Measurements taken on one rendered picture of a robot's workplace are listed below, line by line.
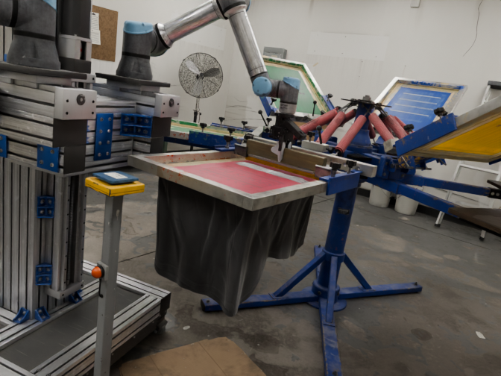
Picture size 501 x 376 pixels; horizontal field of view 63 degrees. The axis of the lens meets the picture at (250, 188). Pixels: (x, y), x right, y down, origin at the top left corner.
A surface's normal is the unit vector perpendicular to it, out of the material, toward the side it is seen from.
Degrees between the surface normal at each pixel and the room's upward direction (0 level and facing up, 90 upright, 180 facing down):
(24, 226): 90
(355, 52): 90
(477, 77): 90
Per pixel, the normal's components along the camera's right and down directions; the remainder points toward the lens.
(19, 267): -0.38, 0.17
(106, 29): 0.79, 0.26
